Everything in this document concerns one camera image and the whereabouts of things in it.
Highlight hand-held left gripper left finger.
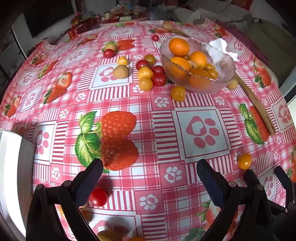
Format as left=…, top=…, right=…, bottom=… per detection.
left=26, top=158, right=104, bottom=241

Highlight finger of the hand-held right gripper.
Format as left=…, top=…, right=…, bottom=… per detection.
left=269, top=166, right=295, bottom=216

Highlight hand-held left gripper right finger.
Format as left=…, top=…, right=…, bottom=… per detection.
left=196, top=159, right=274, bottom=241

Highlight white shallow box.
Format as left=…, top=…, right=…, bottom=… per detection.
left=0, top=130, right=37, bottom=241

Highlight strawberry print checked tablecloth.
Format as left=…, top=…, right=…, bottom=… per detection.
left=0, top=20, right=296, bottom=241

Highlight wooden back scratcher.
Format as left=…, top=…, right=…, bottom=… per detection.
left=163, top=21, right=276, bottom=136

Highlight orange mandarin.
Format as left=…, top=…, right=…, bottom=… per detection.
left=189, top=68, right=211, bottom=90
left=171, top=56, right=192, bottom=72
left=189, top=51, right=207, bottom=68
left=168, top=37, right=190, bottom=57

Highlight clear glass bowl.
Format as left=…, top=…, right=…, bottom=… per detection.
left=160, top=37, right=237, bottom=94

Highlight crumpled white tissue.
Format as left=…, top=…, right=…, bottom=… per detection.
left=205, top=38, right=238, bottom=62

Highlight olive armchair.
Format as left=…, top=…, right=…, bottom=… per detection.
left=245, top=21, right=296, bottom=86

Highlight red gift boxes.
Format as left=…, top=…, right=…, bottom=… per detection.
left=68, top=14, right=101, bottom=39

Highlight striped blanket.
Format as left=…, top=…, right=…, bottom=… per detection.
left=192, top=8, right=245, bottom=26

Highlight table with food packages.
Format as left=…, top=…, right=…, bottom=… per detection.
left=100, top=5, right=151, bottom=24

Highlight black television screen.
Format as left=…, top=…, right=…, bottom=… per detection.
left=23, top=0, right=77, bottom=39

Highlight white sofa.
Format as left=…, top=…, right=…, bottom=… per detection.
left=171, top=0, right=250, bottom=24

